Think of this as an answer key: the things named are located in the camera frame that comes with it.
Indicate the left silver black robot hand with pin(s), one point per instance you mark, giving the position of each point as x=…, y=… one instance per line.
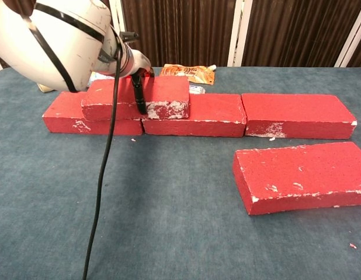
x=138, y=93

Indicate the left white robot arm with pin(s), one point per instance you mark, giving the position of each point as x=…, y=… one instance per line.
x=52, y=43

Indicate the white blue toothpaste tube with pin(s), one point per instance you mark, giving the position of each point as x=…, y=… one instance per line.
x=198, y=89

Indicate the orange spout pouch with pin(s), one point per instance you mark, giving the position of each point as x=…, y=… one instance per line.
x=195, y=74

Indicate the cream plastic bottle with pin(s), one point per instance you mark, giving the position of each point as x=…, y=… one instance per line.
x=44, y=88

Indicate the blue felt table cover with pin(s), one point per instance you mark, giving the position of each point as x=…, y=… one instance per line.
x=180, y=239

